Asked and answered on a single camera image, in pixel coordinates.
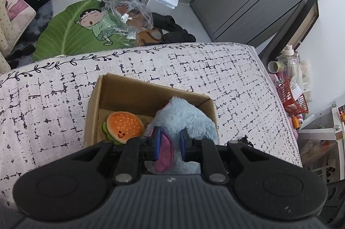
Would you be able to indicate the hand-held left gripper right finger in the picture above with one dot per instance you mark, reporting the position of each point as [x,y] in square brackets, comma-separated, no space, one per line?
[183,146]

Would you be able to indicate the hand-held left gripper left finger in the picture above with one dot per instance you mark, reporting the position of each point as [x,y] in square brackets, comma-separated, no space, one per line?
[157,148]

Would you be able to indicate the blue plush elephant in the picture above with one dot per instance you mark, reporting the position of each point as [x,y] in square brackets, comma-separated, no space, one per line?
[186,118]

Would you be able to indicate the burger plush toy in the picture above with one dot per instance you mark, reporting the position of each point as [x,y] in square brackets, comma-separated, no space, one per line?
[125,125]

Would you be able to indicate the brown cardboard box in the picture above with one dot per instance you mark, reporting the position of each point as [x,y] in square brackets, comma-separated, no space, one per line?
[129,91]

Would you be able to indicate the white black printed blanket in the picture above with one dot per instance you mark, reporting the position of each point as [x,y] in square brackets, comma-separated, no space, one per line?
[54,110]

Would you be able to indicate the brown bag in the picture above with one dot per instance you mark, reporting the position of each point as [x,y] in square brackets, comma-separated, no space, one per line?
[151,37]

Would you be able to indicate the orange bottle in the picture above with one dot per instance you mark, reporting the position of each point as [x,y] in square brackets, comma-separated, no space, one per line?
[297,121]

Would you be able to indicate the red plastic basket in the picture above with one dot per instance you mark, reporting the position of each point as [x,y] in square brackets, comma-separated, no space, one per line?
[292,102]

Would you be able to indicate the black clothing pile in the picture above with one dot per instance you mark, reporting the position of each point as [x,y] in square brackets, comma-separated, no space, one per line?
[172,28]

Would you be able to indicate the paper cup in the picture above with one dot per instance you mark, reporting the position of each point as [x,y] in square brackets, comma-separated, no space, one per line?
[273,66]

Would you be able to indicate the clear plastic wrap bag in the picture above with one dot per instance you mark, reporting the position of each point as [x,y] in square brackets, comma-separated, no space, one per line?
[129,18]

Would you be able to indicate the white printed bag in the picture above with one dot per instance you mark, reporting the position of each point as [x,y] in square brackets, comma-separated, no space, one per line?
[318,156]

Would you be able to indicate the clear bottle white cap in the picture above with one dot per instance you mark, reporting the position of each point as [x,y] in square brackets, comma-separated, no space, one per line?
[289,62]

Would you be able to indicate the white desk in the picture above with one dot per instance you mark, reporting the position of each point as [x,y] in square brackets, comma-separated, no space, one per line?
[323,133]

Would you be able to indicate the white fluffy cushion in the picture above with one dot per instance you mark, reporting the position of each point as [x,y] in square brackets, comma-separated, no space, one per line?
[304,68]

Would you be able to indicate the green leaf cartoon mat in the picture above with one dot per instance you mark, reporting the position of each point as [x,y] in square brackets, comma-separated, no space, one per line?
[67,29]

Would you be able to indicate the dark framed board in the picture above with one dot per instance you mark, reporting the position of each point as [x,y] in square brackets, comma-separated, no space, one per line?
[288,29]

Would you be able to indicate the grey fluffy rug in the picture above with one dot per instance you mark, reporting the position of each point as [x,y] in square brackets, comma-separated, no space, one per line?
[40,21]

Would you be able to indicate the pink printed cushion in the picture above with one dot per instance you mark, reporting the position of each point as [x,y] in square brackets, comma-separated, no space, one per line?
[20,13]

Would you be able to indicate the cream dotted cloth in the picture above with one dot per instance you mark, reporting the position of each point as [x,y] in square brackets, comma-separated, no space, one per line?
[4,16]

